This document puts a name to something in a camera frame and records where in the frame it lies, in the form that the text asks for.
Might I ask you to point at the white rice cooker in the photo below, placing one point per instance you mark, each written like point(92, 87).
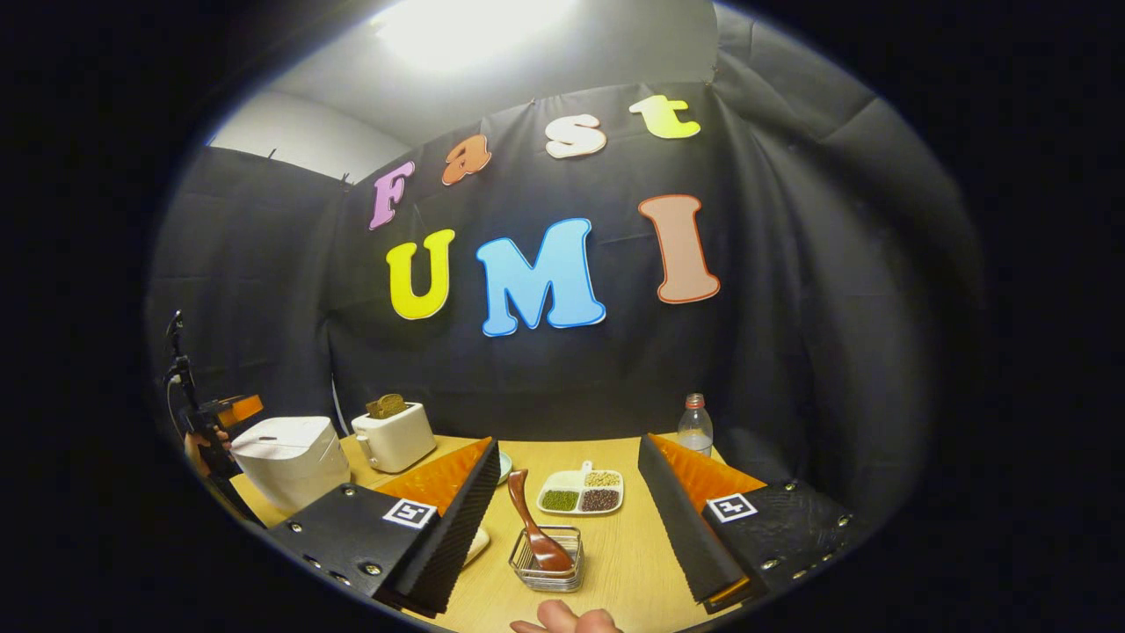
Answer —
point(290, 466)

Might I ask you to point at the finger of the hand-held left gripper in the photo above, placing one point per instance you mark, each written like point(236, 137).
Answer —
point(239, 410)

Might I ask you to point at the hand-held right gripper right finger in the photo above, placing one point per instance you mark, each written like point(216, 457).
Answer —
point(681, 536)

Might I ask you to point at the brown wooden spoon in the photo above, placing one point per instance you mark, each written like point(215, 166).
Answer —
point(527, 519)

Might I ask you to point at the clear plastic water bottle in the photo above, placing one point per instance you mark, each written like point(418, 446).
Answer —
point(694, 435)

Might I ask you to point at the yellow soybeans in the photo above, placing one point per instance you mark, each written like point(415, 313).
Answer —
point(602, 479)

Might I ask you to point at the dark red beans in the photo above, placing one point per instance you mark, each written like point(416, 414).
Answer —
point(599, 500)

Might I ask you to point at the black backdrop cloth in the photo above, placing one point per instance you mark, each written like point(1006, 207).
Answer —
point(791, 308)

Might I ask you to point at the white divided dish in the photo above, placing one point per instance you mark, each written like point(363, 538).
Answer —
point(562, 479)

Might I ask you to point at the pale green plate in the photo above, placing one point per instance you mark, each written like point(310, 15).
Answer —
point(505, 468)

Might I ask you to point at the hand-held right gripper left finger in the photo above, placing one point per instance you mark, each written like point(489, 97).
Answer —
point(453, 545)

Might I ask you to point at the white toaster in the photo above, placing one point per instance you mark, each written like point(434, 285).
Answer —
point(395, 440)

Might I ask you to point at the green mung beans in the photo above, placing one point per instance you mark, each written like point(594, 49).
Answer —
point(560, 500)

